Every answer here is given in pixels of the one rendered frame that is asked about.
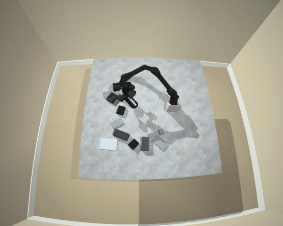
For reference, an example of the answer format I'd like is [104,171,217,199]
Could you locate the dark grey switch panel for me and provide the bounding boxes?
[125,95,138,108]

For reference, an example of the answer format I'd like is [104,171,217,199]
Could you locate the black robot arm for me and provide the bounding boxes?
[113,64,179,105]

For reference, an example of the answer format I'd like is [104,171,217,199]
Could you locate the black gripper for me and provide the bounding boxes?
[117,84,135,102]

